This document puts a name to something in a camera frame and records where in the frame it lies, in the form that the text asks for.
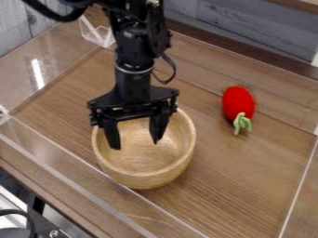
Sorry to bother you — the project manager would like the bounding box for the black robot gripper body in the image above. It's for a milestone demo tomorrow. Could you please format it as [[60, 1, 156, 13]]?
[[87, 67, 179, 127]]

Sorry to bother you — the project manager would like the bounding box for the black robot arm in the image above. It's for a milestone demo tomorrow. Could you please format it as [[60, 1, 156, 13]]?
[[21, 0, 179, 150]]

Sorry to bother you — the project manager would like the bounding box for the clear acrylic tray wall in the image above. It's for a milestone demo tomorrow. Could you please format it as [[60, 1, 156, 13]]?
[[0, 108, 206, 238]]

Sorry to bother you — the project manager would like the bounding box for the red plush strawberry toy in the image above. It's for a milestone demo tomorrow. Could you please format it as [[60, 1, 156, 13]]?
[[220, 86, 256, 135]]

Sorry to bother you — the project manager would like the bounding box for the black table leg bracket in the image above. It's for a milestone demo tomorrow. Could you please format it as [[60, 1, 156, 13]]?
[[27, 195, 71, 238]]

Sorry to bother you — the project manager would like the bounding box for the brown wooden bowl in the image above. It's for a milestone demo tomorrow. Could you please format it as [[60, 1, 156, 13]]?
[[92, 109, 196, 190]]

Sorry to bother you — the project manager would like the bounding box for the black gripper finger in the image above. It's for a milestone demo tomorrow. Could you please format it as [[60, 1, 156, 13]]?
[[103, 119, 120, 150], [150, 109, 170, 143]]

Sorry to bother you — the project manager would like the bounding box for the black cable under table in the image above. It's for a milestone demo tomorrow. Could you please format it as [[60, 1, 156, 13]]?
[[0, 209, 39, 238]]

